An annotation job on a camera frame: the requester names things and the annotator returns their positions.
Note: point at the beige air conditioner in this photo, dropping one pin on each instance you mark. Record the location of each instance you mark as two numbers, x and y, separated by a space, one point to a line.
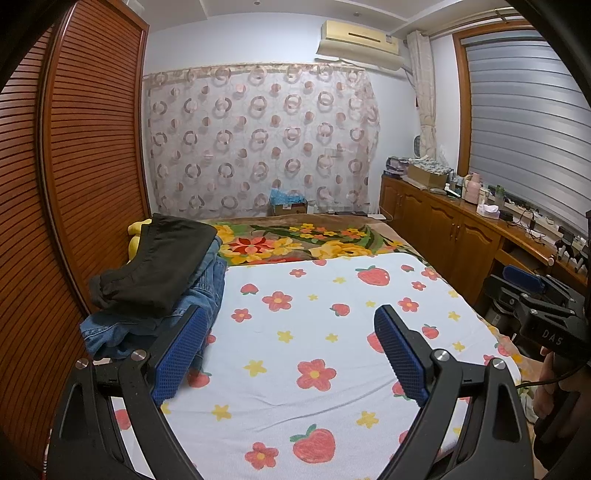
355 32

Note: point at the circle patterned sheer curtain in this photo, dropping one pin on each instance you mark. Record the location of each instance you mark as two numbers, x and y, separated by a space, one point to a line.
258 138

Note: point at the grey window blind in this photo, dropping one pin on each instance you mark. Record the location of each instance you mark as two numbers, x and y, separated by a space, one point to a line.
521 129

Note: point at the blue plastic bag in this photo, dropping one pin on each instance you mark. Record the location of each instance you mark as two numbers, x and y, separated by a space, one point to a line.
284 196

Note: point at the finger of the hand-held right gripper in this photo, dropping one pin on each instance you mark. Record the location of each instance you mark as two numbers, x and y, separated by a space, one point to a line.
508 295
524 277

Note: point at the person's right hand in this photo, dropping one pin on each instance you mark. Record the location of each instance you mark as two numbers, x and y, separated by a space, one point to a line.
549 374

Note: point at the wooden sideboard cabinet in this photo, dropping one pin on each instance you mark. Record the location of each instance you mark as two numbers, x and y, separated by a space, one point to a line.
443 221

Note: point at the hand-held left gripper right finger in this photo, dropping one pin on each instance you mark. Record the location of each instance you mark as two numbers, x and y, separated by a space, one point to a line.
401 355

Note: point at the pink thermos jug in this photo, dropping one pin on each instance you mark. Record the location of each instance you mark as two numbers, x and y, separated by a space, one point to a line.
471 189

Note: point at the wooden louvred wardrobe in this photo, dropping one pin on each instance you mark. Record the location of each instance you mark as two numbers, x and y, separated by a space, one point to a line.
83 184

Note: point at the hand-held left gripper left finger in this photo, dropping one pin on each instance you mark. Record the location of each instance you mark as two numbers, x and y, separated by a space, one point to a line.
180 355

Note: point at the blue denim jeans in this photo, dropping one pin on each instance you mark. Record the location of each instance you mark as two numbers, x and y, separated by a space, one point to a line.
115 337

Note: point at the cardboard box with packets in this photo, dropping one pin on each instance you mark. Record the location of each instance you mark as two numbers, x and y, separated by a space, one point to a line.
427 173

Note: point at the small round fan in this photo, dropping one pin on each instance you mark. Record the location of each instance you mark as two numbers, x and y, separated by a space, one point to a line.
418 145

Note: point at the black pants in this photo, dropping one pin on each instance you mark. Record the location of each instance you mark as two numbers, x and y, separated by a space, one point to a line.
157 263

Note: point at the beige tied curtain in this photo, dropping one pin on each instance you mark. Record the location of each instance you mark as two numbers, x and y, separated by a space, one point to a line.
425 92

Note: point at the white strawberry flower blanket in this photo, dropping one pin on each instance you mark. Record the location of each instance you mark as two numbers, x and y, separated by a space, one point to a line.
323 286

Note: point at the floral plush blanket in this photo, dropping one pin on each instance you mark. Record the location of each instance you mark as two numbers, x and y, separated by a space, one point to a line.
277 244

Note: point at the white power strip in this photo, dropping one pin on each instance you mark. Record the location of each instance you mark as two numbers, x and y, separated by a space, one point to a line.
531 212

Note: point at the pink tissue box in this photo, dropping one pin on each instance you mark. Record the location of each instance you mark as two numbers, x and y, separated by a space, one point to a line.
488 210

